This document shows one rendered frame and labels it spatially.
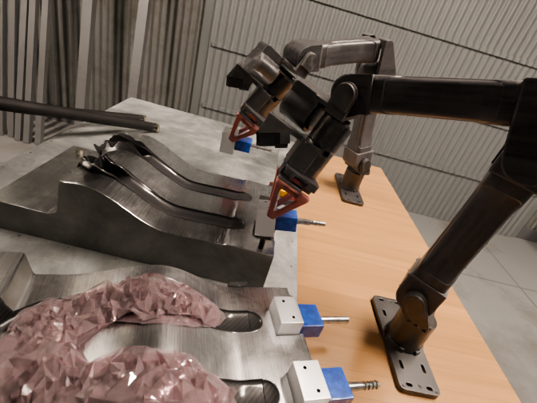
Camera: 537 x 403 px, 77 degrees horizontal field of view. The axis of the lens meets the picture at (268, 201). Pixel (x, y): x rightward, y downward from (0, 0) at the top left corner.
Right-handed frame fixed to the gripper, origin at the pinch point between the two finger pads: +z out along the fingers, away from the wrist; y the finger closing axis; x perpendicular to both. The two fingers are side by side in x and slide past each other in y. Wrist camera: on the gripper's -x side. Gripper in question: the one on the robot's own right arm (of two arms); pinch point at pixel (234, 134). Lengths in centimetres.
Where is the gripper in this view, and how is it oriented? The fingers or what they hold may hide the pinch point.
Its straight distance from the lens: 88.5
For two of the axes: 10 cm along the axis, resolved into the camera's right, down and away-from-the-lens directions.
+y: -0.7, 4.9, -8.7
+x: 7.3, 6.2, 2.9
